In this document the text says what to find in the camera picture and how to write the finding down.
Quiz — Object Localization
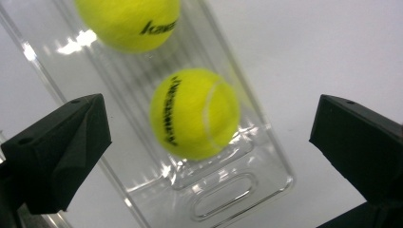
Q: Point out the clear plastic container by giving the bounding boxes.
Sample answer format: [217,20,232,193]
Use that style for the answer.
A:
[0,0,295,228]

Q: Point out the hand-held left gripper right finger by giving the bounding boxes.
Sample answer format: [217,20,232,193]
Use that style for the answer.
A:
[308,93,403,208]

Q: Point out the yellow tennis ball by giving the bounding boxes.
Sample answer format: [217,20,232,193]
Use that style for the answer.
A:
[74,0,182,54]
[148,67,241,162]

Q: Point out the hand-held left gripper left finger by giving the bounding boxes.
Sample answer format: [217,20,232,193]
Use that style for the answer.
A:
[0,93,113,217]

